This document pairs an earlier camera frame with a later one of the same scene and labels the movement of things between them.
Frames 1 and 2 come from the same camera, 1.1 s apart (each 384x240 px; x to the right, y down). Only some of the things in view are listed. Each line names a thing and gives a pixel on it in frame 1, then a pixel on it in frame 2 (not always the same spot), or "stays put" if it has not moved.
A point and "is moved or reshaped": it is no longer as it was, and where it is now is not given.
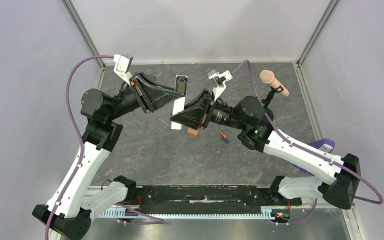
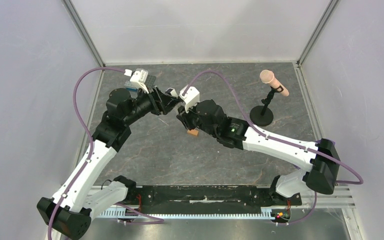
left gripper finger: (157, 97) to (167, 107)
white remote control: (180, 84) is moved or reshaped
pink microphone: (267, 76) stays put
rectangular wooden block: (194, 132) stays put
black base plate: (206, 200) stays put
